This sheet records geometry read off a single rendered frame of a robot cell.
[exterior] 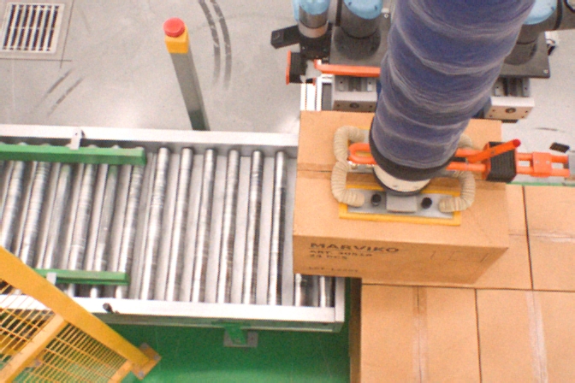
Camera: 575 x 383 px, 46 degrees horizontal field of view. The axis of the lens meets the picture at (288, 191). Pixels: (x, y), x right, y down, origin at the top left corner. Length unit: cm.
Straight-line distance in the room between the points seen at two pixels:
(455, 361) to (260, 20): 199
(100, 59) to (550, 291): 233
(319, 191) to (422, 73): 71
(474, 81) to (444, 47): 13
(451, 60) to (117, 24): 259
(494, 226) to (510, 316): 58
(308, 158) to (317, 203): 14
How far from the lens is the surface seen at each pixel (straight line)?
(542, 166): 192
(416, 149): 159
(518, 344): 247
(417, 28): 124
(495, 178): 189
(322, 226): 189
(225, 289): 239
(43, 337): 199
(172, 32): 226
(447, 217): 192
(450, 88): 134
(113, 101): 340
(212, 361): 290
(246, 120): 324
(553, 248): 260
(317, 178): 194
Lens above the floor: 286
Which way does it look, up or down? 68 degrees down
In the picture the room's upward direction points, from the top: 1 degrees counter-clockwise
